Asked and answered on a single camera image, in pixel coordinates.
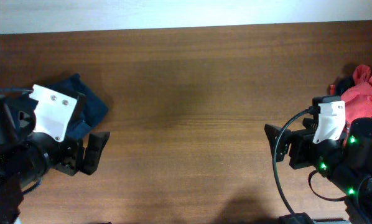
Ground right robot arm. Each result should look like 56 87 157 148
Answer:
264 96 372 223

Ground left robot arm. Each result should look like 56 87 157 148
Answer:
0 95 110 223

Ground red jersey with lettering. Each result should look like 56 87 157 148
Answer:
328 64 372 134

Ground right black cable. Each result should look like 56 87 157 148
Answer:
272 107 348 218

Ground dark garment under jersey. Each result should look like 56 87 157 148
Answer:
335 76 355 96

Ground navy blue shorts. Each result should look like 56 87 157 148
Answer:
17 73 109 141

